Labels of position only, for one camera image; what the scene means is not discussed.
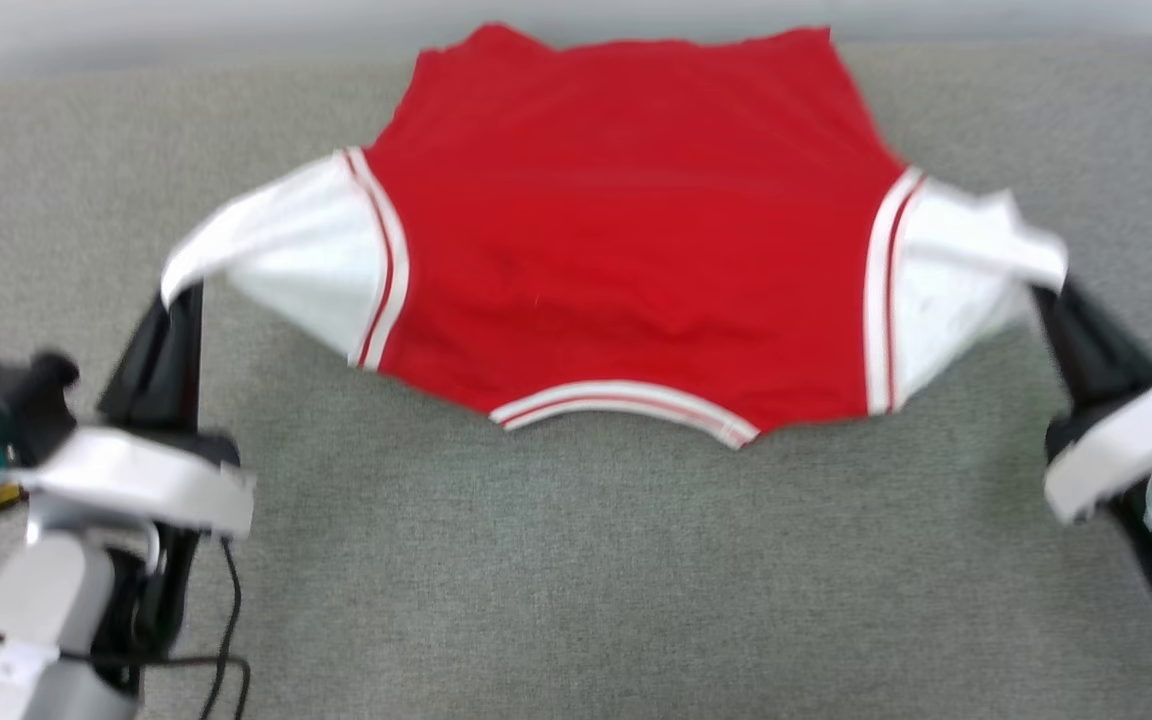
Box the red and white jersey garment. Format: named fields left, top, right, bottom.
left=161, top=22, right=1069, bottom=451

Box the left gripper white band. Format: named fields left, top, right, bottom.
left=21, top=282, right=257, bottom=541

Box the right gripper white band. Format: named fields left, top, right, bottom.
left=1031, top=278, right=1152, bottom=528

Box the grey fabric sofa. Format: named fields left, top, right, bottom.
left=0, top=35, right=1152, bottom=720

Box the thin black cable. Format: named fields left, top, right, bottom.
left=0, top=538, right=252, bottom=720

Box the white paper label tag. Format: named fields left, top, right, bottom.
left=0, top=640, right=59, bottom=687

